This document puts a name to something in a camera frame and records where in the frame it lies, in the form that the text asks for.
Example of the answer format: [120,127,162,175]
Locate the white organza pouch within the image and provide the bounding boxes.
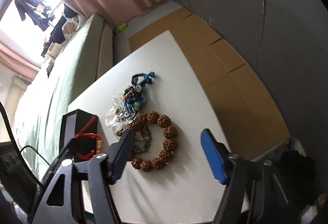
[105,93,134,136]

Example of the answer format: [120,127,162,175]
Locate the silver chain necklace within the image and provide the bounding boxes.
[116,100,140,122]

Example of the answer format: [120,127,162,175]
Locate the red string bracelet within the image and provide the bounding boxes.
[74,115,103,160]

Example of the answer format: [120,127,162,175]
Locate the brown rudraksha bead bracelet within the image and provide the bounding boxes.
[127,111,179,173]

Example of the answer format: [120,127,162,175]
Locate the black jewelry box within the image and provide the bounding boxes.
[59,109,102,162]

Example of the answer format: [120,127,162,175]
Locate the flattened brown cardboard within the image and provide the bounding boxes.
[129,8,290,160]

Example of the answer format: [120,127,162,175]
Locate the green blanket bed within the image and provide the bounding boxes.
[12,14,113,180]

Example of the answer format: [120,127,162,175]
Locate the yellow green toy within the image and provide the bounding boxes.
[117,23,128,31]

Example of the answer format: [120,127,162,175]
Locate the pile of clothes on bed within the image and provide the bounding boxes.
[41,4,87,58]

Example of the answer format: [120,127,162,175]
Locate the hanging dark clothes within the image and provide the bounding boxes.
[14,0,54,32]

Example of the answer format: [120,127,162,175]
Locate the grey green stone bracelet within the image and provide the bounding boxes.
[132,125,153,154]

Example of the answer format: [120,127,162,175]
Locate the blue braided cord bracelet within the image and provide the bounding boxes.
[124,71,156,112]

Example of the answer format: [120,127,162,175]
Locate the black cable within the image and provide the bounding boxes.
[0,100,51,190]

